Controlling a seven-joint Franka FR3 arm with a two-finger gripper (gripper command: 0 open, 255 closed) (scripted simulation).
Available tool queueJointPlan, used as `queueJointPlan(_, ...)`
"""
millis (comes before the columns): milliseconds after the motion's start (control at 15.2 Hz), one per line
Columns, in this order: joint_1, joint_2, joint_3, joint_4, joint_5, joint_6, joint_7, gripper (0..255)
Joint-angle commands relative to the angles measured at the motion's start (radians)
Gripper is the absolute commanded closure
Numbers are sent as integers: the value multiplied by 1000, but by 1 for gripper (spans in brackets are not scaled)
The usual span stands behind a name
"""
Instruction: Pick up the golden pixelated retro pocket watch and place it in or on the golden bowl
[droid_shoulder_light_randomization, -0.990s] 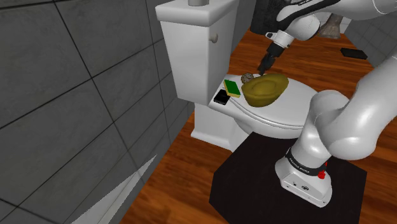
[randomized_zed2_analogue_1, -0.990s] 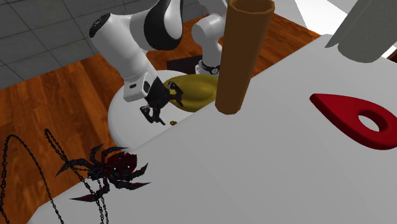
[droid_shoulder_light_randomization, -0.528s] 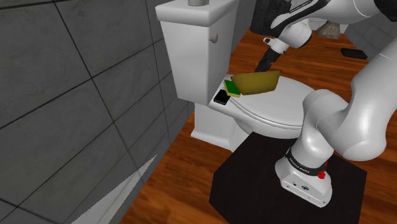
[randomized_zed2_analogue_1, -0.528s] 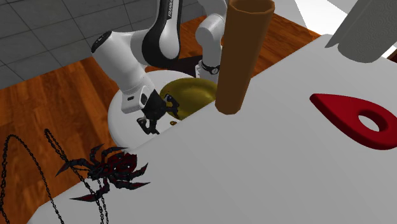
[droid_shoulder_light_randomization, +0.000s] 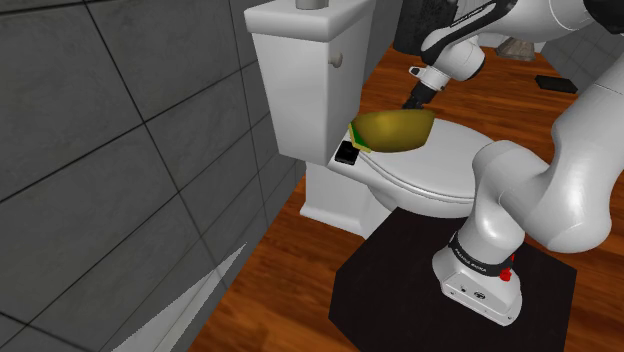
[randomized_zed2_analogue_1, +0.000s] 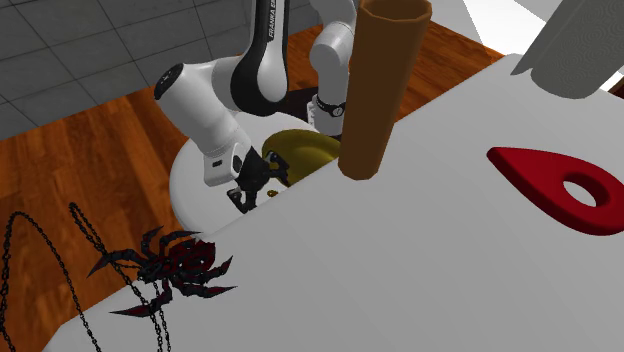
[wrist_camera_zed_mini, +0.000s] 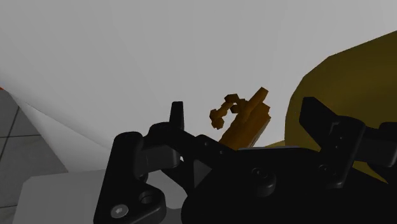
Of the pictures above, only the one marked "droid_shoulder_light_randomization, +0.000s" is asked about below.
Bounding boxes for olive yellow bowl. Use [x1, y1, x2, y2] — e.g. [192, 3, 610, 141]
[347, 108, 437, 154]

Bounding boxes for dark textured cabinet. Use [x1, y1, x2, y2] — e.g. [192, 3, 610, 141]
[392, 0, 470, 58]

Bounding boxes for small black box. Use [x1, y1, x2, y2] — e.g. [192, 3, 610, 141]
[334, 140, 361, 166]

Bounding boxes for white toilet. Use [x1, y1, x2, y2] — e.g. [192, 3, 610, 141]
[243, 0, 497, 240]

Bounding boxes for flat black rectangular object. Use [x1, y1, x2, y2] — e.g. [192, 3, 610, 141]
[534, 74, 579, 95]

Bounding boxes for black robot stand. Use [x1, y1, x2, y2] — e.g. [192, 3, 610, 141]
[328, 206, 578, 352]

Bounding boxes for grey brown pedestal base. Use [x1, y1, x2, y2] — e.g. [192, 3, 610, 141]
[495, 37, 538, 63]

